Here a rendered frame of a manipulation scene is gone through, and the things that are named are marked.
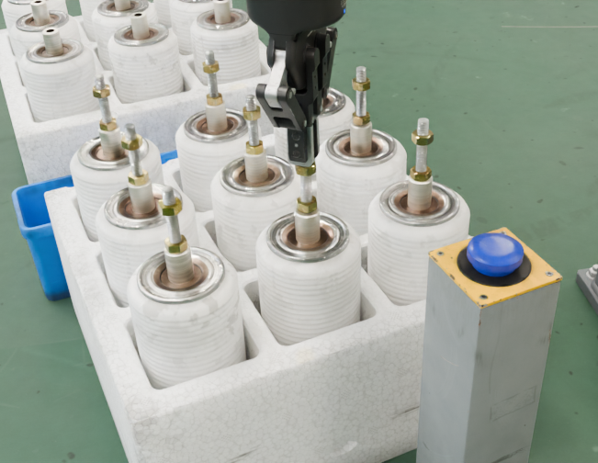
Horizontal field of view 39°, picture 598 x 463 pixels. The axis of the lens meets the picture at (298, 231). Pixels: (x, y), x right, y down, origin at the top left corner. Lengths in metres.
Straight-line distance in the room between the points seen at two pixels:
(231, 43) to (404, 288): 0.52
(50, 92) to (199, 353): 0.54
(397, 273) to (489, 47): 1.02
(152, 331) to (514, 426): 0.31
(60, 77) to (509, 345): 0.72
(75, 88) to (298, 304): 0.53
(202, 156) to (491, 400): 0.42
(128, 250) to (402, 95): 0.86
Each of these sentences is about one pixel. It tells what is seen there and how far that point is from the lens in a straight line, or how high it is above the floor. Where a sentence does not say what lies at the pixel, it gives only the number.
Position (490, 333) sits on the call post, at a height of 0.28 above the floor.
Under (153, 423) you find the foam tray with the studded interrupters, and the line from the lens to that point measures 0.72.
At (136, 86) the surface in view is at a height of 0.20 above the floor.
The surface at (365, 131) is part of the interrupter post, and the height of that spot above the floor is 0.28.
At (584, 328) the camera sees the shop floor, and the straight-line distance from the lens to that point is 1.07.
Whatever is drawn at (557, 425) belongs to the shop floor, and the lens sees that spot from 0.95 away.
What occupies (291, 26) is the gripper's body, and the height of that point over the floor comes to 0.47.
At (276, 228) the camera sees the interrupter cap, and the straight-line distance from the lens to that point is 0.77.
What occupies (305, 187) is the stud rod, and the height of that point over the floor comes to 0.31.
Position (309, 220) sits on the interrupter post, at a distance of 0.73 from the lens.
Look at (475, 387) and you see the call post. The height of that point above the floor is 0.23.
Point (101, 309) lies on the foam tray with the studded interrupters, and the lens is 0.82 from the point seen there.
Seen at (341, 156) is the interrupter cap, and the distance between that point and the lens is 0.87.
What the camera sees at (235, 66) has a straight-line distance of 1.21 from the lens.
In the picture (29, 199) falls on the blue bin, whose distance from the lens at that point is 1.16.
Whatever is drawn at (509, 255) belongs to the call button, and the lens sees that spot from 0.61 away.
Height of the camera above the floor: 0.70
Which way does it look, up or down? 36 degrees down
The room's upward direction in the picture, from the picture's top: 3 degrees counter-clockwise
